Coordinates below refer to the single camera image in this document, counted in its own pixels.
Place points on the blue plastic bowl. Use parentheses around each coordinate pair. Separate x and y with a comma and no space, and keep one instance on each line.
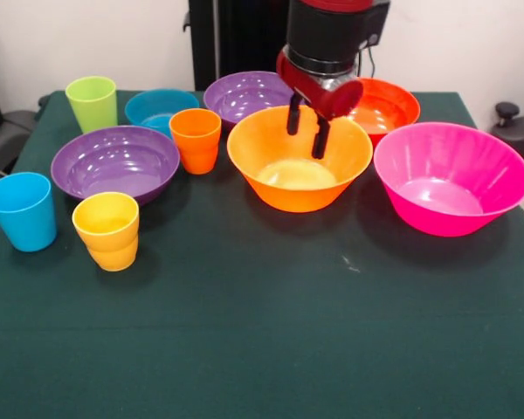
(157,107)

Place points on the dark green table cloth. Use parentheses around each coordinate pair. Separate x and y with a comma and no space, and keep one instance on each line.
(262,349)

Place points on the large orange plastic bowl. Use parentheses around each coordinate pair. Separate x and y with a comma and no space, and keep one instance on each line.
(297,196)

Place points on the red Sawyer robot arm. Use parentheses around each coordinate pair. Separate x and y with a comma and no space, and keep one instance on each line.
(323,30)

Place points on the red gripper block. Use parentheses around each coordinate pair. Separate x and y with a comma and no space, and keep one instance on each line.
(327,102)

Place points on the large pink plastic bowl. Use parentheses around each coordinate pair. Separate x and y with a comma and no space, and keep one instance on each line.
(441,218)

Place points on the red-orange plastic bowl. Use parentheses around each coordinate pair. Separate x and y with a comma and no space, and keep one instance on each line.
(388,109)

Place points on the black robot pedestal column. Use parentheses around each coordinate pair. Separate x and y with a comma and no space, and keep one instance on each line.
(244,39)

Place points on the yellow plastic cup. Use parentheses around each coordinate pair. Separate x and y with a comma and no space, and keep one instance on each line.
(109,249)

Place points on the black chair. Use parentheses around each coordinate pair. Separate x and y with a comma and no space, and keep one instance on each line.
(8,131)

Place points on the orange plastic cup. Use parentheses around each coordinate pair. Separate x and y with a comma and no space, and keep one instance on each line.
(196,153)

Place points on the black knobbed equipment stand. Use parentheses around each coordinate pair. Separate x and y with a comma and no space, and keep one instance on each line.
(511,131)

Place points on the blue plastic cup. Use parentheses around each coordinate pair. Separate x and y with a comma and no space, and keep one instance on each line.
(22,222)

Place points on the purple plastic bowl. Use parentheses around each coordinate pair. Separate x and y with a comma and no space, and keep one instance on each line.
(244,96)
(113,161)

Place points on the lime green plastic cup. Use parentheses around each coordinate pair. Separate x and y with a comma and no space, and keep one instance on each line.
(91,109)

